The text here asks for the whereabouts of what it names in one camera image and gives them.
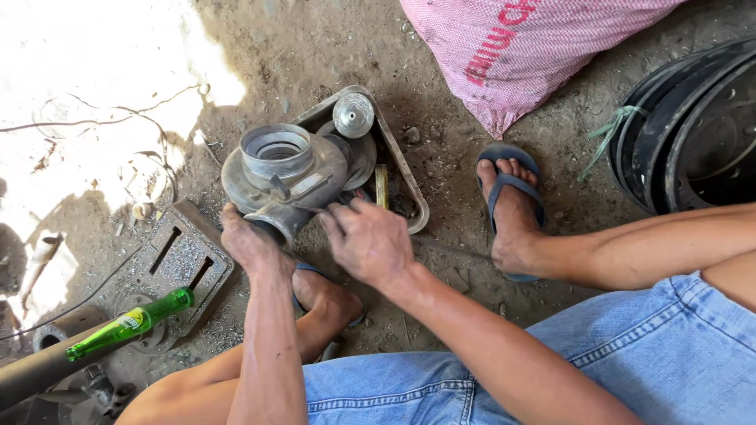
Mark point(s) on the person's right hand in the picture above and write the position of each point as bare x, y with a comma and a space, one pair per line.
369, 245

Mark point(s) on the person's left hand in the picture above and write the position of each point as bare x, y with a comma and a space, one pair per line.
254, 248

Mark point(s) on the person's left fingers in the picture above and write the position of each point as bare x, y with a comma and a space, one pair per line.
231, 217

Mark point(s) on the grey metal turbo housing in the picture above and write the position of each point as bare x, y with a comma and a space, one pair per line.
277, 177

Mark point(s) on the thin metal rod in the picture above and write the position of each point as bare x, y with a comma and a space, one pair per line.
313, 208

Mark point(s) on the slotted metal plate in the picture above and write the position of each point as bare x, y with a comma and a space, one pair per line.
177, 277

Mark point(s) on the blue flip-flop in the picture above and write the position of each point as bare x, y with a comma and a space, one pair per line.
307, 268
502, 154

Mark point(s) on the dark metal disc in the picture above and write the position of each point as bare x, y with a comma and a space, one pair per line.
361, 159

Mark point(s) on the green glass bottle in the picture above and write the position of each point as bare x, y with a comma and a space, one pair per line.
130, 323

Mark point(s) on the silver metal cone cap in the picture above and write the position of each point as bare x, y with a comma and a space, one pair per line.
353, 115

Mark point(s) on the person's left leg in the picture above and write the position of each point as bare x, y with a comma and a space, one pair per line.
195, 378

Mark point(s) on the person's leg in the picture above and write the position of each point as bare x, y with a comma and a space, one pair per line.
620, 248
195, 378

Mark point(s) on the grey metal tray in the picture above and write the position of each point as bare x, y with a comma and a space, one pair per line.
407, 189

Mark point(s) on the short metal cylinder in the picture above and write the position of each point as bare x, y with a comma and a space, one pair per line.
71, 324

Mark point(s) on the grey metal machine part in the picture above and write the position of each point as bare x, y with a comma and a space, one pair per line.
100, 386

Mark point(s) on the black pipe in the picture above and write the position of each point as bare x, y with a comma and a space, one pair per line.
35, 372

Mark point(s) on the pink woven sack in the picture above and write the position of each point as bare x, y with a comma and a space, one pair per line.
520, 53

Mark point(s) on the person's right leg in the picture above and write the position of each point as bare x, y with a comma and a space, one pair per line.
620, 248

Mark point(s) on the blue denim shorts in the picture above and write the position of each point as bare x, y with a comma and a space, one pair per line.
649, 366

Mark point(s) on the stack of black rims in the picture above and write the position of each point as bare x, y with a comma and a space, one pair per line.
697, 130

